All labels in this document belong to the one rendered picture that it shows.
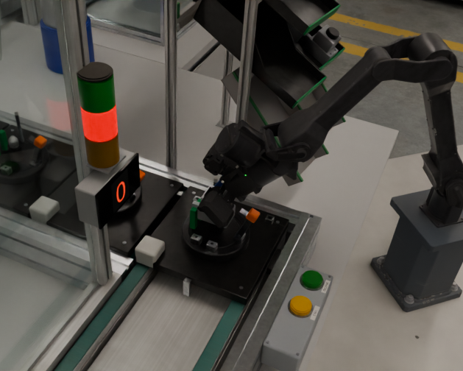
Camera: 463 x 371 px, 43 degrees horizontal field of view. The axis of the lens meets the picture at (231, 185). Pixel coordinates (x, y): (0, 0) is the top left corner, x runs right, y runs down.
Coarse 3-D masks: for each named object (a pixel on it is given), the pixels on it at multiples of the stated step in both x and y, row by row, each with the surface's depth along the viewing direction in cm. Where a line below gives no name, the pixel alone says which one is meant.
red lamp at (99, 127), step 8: (88, 112) 82; (112, 112) 83; (88, 120) 83; (96, 120) 83; (104, 120) 83; (112, 120) 84; (88, 128) 84; (96, 128) 84; (104, 128) 84; (112, 128) 85; (88, 136) 85; (96, 136) 85; (104, 136) 85; (112, 136) 86
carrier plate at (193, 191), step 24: (192, 192) 129; (168, 216) 123; (264, 216) 125; (168, 240) 118; (264, 240) 120; (168, 264) 113; (192, 264) 113; (216, 264) 114; (240, 264) 114; (264, 264) 115; (216, 288) 110; (240, 288) 110
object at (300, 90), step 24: (216, 0) 114; (240, 0) 127; (216, 24) 118; (240, 24) 114; (264, 24) 126; (288, 24) 123; (240, 48) 117; (264, 48) 124; (288, 48) 126; (264, 72) 117; (288, 72) 123; (312, 72) 126; (288, 96) 117
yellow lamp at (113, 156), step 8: (88, 144) 86; (96, 144) 86; (104, 144) 86; (112, 144) 87; (88, 152) 87; (96, 152) 87; (104, 152) 87; (112, 152) 87; (88, 160) 89; (96, 160) 88; (104, 160) 88; (112, 160) 88; (104, 168) 88
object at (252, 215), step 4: (252, 208) 111; (240, 212) 112; (244, 212) 112; (248, 212) 112; (252, 212) 111; (256, 212) 111; (244, 216) 112; (248, 216) 111; (252, 216) 110; (256, 216) 110; (248, 220) 112; (252, 220) 111; (244, 224) 113; (248, 224) 112; (240, 228) 114; (244, 228) 114; (240, 232) 115; (244, 232) 114; (240, 236) 115
